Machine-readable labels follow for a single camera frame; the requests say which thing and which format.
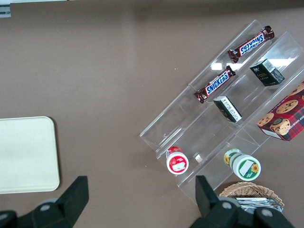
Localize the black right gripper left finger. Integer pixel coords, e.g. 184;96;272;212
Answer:
0;175;89;228

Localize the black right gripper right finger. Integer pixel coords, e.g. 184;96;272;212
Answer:
189;175;295;228

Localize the small tan wicker basket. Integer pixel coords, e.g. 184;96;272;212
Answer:
218;181;285;214

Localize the cream plastic tray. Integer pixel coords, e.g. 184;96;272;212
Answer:
0;116;60;194

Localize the green lidded snack cup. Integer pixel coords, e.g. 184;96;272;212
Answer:
223;148;262;181

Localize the red lidded snack cup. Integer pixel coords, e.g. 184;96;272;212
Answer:
165;145;190;175

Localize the clear acrylic stepped stand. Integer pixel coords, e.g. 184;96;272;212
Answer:
139;19;304;206

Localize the small black carton box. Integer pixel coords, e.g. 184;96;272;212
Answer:
249;58;285;87
213;95;243;124

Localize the red tartan cookie box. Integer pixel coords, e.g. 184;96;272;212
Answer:
257;81;304;143

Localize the Snickers chocolate bar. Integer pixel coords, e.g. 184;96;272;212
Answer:
193;66;237;105
228;25;276;64

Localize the small grey metal bracket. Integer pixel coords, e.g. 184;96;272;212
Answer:
0;3;12;19

